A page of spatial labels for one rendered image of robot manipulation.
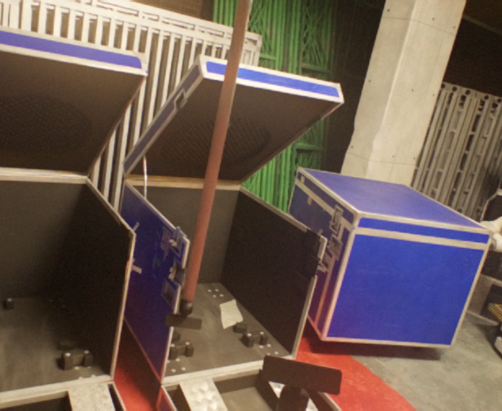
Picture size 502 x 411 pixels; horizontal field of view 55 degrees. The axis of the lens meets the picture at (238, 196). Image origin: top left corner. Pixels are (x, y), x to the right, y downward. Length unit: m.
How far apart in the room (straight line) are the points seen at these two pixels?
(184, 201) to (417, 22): 2.50
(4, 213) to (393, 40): 3.33
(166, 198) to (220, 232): 0.54
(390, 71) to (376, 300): 2.05
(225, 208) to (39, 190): 1.29
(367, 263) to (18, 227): 2.15
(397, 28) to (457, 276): 2.14
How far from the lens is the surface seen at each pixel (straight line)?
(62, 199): 3.08
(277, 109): 2.73
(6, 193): 3.02
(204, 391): 2.71
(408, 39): 4.50
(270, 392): 2.90
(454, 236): 3.51
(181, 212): 3.38
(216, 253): 3.65
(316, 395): 3.01
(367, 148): 4.53
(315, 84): 2.70
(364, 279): 3.31
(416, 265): 3.45
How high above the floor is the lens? 1.79
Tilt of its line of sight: 15 degrees down
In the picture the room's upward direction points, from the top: 12 degrees clockwise
